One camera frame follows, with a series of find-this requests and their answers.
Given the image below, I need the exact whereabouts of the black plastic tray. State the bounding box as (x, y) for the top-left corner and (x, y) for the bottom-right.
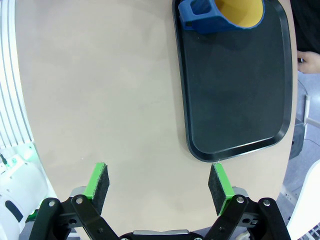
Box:
(171, 0), (293, 162)

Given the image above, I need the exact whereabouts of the person's left hand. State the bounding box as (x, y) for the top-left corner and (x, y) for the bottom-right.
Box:
(297, 50), (320, 74)

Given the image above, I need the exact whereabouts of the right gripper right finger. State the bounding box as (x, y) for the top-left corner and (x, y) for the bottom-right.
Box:
(203, 163), (292, 240)

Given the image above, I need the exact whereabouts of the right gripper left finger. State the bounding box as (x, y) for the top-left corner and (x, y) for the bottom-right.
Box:
(28, 162), (118, 240)

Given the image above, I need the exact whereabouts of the person in black t-shirt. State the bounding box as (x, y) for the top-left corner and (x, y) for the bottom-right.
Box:
(290, 0), (320, 54)

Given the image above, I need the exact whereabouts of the blue mug yellow inside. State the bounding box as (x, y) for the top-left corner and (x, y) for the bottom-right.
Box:
(177, 0), (265, 35)

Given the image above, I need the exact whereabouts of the white ribbed panel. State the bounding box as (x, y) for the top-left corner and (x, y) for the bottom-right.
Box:
(0, 0), (35, 151)

